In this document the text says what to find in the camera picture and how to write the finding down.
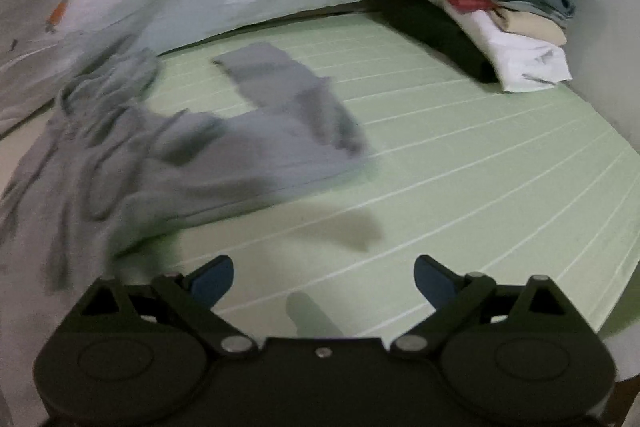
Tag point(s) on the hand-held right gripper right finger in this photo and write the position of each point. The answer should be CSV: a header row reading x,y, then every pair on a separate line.
x,y
433,278

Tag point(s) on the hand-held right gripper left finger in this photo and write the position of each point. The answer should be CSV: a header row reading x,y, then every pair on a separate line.
x,y
214,279

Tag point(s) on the grey garment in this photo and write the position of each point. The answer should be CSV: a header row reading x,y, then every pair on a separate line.
x,y
200,147

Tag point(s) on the green checked bed sheet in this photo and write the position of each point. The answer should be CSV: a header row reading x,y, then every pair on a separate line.
x,y
475,167

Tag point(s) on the folded white garment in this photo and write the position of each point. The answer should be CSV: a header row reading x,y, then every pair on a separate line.
x,y
520,57

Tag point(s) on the folded dark garment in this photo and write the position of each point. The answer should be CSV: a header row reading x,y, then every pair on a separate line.
x,y
440,32

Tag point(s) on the folded beige garment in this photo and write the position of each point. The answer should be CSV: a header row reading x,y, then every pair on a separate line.
x,y
532,27

